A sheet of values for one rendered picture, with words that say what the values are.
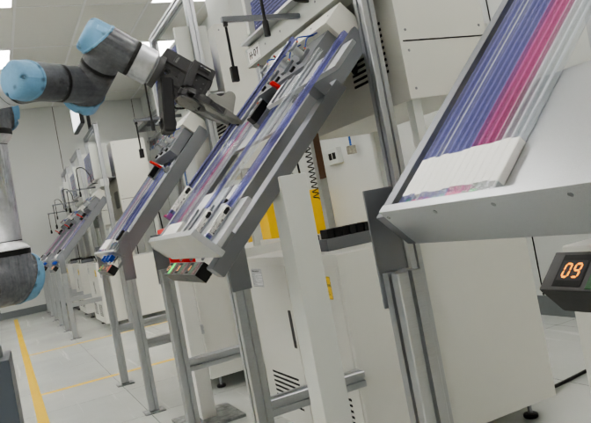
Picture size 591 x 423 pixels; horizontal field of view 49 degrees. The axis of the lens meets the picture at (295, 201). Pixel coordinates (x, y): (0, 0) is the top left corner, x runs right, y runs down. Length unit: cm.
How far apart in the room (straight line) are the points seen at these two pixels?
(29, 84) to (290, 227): 56
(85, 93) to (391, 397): 108
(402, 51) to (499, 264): 68
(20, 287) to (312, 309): 72
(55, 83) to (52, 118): 923
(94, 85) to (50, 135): 913
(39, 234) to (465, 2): 885
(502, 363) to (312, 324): 85
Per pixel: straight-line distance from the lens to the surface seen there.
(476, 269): 196
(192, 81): 138
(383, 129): 178
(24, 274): 168
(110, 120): 1067
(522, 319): 207
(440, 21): 202
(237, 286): 155
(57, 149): 1049
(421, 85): 192
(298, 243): 129
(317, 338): 132
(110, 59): 137
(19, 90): 131
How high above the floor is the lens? 75
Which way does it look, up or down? 1 degrees up
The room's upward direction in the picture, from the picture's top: 11 degrees counter-clockwise
